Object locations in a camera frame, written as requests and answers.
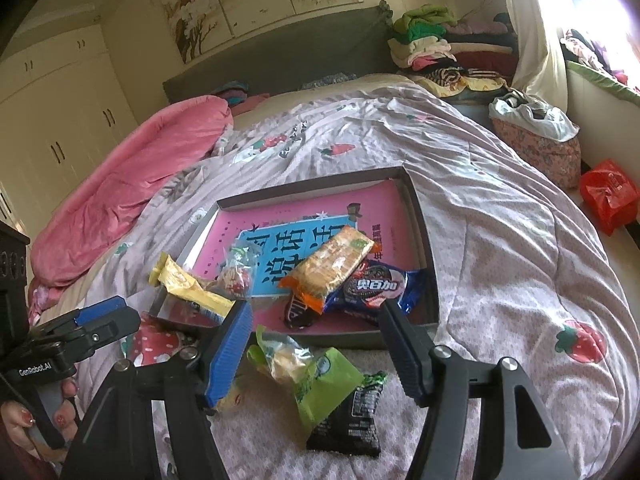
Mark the pink and blue book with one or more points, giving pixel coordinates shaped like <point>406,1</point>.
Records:
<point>380,210</point>

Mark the blue cookie packet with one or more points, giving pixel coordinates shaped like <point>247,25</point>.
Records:
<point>372,291</point>

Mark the shallow cardboard box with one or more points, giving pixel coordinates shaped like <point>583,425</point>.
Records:
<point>416,240</point>

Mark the red plastic bag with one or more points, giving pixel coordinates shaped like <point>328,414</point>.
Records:
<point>610,195</point>

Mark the folded clothes pile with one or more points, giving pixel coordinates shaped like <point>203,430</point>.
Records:
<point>450,55</point>

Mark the green snack packet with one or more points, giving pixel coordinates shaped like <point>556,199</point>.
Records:
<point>320,380</point>

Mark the clear snack packet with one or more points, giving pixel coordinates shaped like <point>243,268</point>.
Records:
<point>235,275</point>

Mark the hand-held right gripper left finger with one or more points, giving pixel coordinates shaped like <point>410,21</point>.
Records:
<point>230,350</point>

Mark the black snack packet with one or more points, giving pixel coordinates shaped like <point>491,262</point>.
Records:
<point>350,420</point>

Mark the cream curtain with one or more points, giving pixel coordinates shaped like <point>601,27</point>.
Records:
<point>540,35</point>

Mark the white plastic bag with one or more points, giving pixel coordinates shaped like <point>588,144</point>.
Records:
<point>561,125</point>

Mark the strawberry printed blanket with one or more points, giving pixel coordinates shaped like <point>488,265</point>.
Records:
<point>500,260</point>

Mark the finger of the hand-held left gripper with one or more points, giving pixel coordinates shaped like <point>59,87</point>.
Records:
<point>112,327</point>
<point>100,310</point>

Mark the orange-ended cracker packet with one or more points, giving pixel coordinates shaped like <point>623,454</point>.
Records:
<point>325,265</point>

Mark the colourful clothes heap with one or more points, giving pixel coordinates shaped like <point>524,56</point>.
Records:
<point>600,55</point>

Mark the yellow snack packet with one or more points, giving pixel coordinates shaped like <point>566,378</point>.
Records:
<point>185,285</point>

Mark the dark padded headboard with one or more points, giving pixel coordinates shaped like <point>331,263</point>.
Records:
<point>300,50</point>

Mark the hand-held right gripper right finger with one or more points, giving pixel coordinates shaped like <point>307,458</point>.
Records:
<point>406,355</point>

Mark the person's left hand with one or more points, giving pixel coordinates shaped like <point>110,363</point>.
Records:
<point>12,430</point>

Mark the bed with beige sheet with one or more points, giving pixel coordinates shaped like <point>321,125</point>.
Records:
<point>280,105</point>

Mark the brown chocolate bar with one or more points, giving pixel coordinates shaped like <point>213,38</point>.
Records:
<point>297,316</point>

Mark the pink duvet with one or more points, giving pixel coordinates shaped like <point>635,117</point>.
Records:
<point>125,185</point>

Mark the floral fabric bag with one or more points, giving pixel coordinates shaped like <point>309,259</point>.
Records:
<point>540,157</point>

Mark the window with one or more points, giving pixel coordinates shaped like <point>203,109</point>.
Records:
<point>600,5</point>

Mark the cream wardrobe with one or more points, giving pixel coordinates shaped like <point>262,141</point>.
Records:
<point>65,110</point>

